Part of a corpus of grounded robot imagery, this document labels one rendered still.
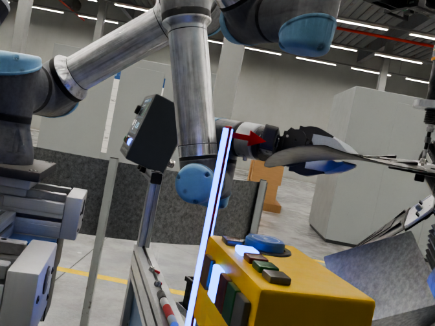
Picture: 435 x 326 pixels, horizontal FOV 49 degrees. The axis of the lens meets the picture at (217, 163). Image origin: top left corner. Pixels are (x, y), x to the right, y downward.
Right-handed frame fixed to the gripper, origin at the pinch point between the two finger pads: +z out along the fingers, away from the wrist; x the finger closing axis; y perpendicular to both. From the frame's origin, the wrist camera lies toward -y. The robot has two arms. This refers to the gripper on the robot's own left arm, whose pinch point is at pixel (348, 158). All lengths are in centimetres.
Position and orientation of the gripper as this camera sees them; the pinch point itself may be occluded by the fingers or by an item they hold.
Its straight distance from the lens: 87.7
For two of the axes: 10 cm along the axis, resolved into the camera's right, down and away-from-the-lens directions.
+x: -2.6, 9.7, -0.3
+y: 5.8, 1.8, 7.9
